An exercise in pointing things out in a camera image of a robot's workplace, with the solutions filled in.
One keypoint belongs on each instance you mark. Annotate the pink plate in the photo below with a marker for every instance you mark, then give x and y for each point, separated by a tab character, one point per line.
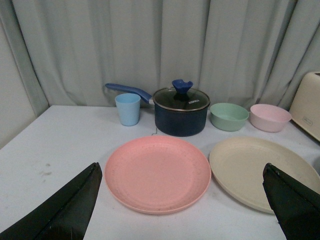
157	175

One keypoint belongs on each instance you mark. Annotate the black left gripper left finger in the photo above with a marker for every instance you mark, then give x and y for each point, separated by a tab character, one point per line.
63	216

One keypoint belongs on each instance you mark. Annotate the cream plate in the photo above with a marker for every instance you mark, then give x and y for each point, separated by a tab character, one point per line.
237	164

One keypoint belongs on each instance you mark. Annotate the glass lid with blue knob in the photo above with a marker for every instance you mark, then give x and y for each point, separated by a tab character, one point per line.
181	97

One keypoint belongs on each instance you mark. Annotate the cream toaster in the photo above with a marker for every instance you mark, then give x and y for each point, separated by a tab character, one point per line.
305	108

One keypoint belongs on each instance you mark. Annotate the green bowl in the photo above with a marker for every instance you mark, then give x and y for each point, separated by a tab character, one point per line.
228	117

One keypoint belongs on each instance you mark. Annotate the dark blue saucepan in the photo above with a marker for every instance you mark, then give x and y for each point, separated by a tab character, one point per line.
170	122

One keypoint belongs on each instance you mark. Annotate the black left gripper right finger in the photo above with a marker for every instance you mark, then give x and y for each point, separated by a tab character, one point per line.
296	206

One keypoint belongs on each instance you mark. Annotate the pink bowl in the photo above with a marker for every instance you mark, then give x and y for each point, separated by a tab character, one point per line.
269	118

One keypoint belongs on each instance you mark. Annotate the grey curtain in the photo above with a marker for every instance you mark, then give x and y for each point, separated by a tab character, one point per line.
63	52

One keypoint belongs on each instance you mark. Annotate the light blue cup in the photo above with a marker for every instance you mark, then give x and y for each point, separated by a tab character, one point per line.
128	107

